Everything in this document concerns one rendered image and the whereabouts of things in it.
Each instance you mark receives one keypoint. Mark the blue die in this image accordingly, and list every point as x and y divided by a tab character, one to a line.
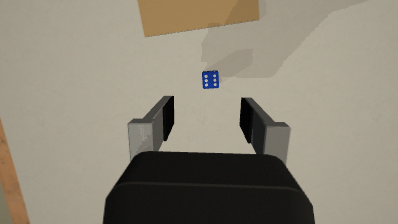
210	79

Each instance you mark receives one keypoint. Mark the tan flat mat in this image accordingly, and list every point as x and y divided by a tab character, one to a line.
170	16

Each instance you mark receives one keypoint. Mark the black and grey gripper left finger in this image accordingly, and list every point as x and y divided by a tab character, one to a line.
148	133

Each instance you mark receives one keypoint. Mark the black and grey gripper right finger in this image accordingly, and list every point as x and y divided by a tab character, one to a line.
260	130

